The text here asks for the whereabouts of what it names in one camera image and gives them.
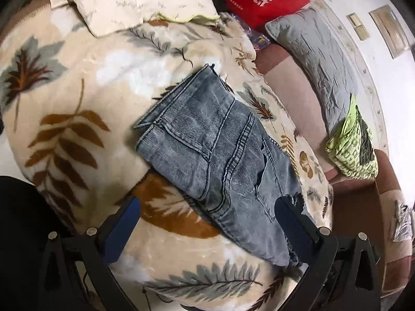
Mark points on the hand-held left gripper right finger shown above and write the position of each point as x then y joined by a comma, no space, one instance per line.
291,230

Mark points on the cream leaf-print blanket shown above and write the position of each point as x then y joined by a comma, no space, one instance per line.
81,71

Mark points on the beige wall panel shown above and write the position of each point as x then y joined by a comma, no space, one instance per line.
389,30

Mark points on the cream patterned pillow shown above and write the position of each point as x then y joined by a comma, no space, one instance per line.
129,0

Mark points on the pink brown sofa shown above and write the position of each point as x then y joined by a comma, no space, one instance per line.
291,87

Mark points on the grey quilted pillow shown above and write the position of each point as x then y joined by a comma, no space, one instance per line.
317,64

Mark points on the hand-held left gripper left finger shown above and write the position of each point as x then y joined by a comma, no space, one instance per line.
123,230

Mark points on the dark grey cloth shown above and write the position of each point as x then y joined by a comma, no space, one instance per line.
364,139

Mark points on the light grey crumpled cloth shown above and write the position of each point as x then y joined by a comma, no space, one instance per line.
403,220

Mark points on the blue denim pants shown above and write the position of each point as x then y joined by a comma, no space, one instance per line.
210,142

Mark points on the colourful plastic packet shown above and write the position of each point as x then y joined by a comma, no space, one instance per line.
259,39

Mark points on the beige wall switch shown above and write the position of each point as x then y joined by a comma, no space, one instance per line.
357,26

